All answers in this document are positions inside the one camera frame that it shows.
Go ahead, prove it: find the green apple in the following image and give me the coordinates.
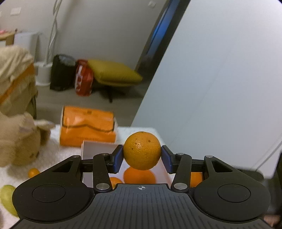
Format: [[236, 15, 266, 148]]
[[1, 185, 18, 217]]

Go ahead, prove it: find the small yellow mandarin in tray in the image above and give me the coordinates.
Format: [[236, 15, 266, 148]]
[[190, 172, 204, 187]]

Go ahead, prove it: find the white tray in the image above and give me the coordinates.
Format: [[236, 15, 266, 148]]
[[81, 141, 173, 187]]

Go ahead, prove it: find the large orange in tray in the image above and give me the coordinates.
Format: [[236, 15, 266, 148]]
[[123, 167, 156, 184]]

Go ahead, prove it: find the orange bag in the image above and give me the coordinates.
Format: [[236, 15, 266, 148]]
[[59, 106, 116, 147]]

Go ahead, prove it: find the white fluffy blanket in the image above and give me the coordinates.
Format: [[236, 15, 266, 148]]
[[1, 125, 171, 228]]

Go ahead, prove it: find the brown teddy bear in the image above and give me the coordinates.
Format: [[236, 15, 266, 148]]
[[1, 112, 55, 168]]

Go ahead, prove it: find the yellow cushion chair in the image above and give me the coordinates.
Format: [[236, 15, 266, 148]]
[[87, 59, 143, 103]]

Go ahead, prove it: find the red bag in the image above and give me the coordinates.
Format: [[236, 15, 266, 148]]
[[75, 59, 94, 96]]

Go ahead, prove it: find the black bin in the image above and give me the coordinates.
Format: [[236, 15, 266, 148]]
[[50, 54, 76, 91]]

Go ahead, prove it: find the white floor lamp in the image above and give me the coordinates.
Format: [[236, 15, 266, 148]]
[[34, 0, 62, 87]]

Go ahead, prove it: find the beige blanket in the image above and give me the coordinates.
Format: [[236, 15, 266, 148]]
[[1, 45, 38, 119]]

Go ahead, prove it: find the white cabinet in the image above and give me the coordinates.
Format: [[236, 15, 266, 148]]
[[14, 32, 41, 64]]

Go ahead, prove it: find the dark door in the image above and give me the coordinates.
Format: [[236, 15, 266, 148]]
[[134, 0, 191, 73]]

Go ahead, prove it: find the wooden desk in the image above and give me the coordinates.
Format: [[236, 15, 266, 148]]
[[0, 29, 18, 47]]

